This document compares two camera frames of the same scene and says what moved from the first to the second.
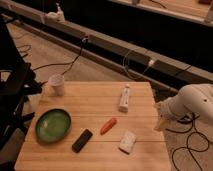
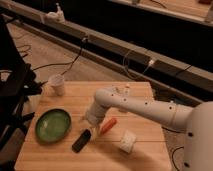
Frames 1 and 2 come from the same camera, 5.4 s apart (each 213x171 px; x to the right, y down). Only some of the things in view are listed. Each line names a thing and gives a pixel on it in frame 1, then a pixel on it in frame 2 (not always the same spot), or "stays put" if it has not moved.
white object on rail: [55, 17] stays put
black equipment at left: [17, 82] stays put
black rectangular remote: [82, 140] stays put
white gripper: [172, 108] to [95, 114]
